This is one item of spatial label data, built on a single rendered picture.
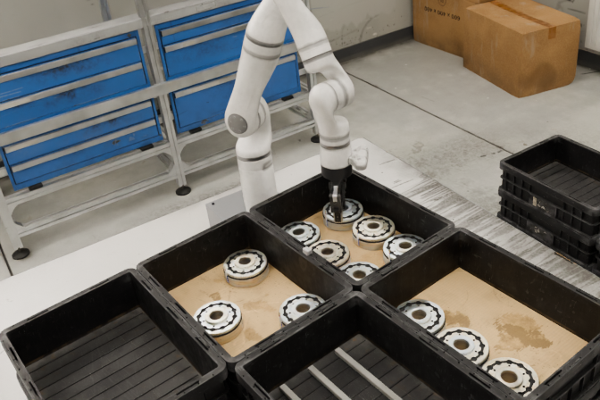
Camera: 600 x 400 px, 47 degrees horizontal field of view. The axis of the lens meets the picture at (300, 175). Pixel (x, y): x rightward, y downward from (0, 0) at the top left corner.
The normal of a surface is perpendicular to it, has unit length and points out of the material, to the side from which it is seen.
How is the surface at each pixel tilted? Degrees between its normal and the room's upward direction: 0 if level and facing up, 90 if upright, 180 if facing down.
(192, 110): 90
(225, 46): 90
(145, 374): 0
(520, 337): 0
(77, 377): 0
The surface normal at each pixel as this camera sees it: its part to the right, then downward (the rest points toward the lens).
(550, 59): 0.36, 0.44
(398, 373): -0.11, -0.85
